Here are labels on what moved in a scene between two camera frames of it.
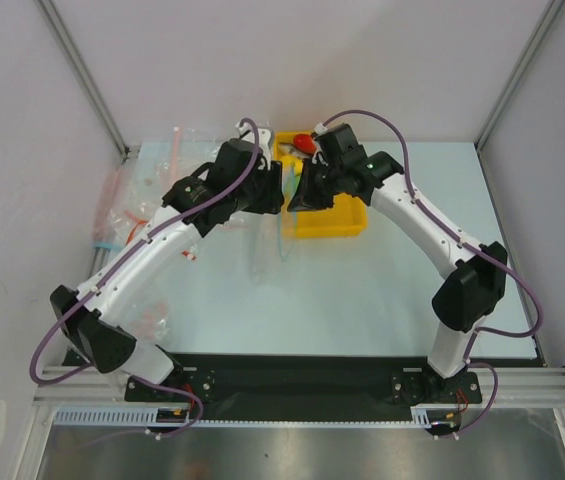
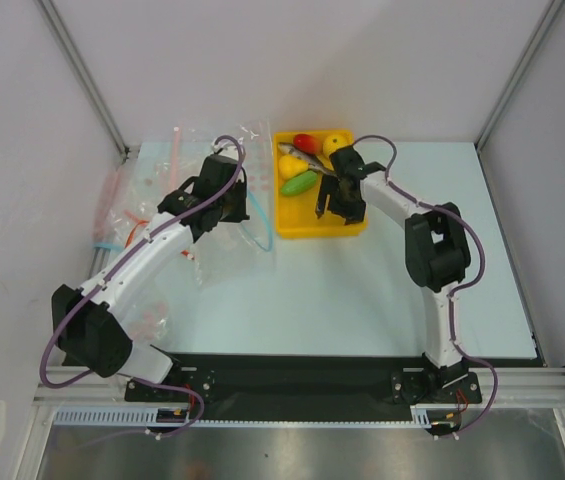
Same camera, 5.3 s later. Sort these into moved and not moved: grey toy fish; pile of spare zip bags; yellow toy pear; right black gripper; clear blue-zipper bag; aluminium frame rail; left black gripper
Moved: right black gripper; clear blue-zipper bag; left black gripper
Not moved: yellow toy pear; pile of spare zip bags; aluminium frame rail; grey toy fish
